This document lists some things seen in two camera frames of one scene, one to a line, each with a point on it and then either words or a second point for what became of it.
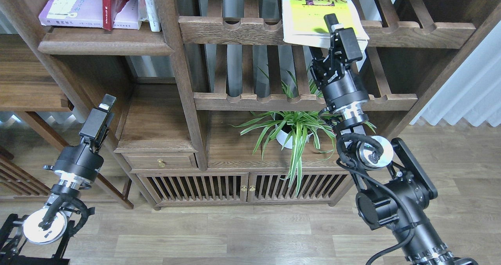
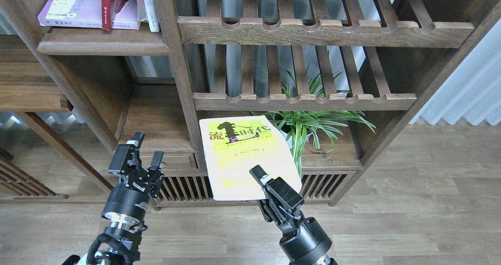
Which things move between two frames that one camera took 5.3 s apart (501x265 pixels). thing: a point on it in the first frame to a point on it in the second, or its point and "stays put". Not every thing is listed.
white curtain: [474, 90] stays put
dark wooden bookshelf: [213, 110] stays put
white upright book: [146, 7] stays put
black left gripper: [78, 160] to [130, 199]
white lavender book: [81, 5] stays put
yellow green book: [303, 7] to [233, 145]
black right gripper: [333, 76] to [303, 241]
